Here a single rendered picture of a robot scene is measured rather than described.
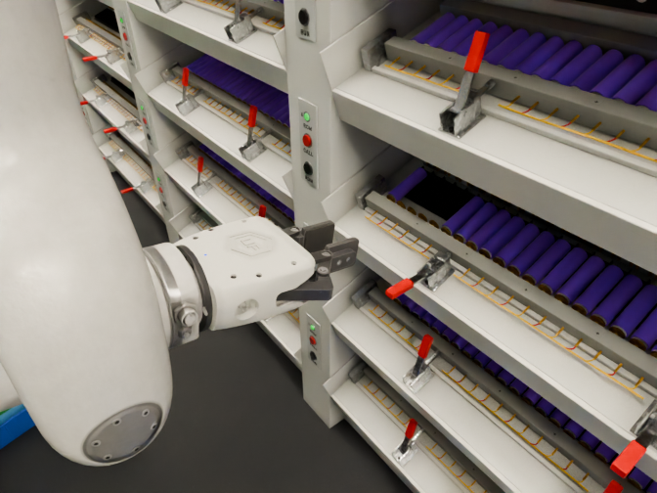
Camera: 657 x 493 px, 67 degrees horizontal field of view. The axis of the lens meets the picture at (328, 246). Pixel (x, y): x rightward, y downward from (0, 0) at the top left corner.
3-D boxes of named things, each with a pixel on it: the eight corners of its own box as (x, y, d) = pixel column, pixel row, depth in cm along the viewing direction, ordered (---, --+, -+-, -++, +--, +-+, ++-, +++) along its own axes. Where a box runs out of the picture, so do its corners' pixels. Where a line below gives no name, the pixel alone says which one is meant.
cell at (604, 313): (641, 290, 53) (605, 330, 51) (624, 281, 54) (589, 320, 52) (644, 280, 52) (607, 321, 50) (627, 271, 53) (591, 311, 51)
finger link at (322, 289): (323, 307, 41) (341, 273, 45) (237, 282, 42) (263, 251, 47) (321, 318, 41) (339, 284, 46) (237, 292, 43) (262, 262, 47)
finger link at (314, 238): (284, 236, 48) (336, 222, 52) (266, 222, 50) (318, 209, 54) (281, 263, 49) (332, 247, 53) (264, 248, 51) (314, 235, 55)
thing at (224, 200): (305, 306, 93) (280, 262, 83) (172, 181, 132) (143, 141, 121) (381, 239, 99) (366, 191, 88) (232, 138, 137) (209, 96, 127)
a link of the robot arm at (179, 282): (173, 288, 35) (212, 276, 36) (127, 231, 40) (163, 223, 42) (177, 374, 39) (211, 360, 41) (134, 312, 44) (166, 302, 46)
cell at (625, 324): (661, 299, 52) (625, 341, 50) (643, 291, 53) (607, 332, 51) (665, 290, 50) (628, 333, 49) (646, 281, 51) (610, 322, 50)
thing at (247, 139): (302, 218, 81) (272, 155, 71) (156, 109, 120) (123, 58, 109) (389, 147, 87) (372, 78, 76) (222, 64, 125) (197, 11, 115)
